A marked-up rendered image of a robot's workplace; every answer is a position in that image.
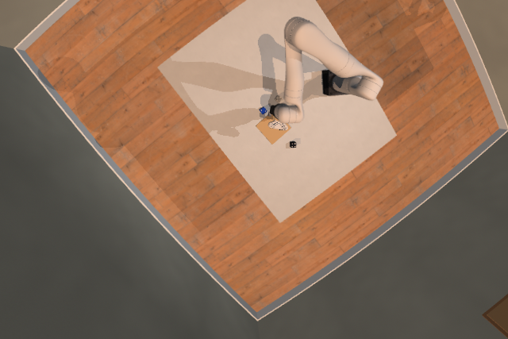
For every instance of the orange square mat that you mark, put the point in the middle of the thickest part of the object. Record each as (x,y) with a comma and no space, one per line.
(271,134)

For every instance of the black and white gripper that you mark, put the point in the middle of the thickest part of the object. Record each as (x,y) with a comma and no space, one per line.
(276,124)

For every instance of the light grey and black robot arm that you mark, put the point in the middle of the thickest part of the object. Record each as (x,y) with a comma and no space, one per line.
(302,35)

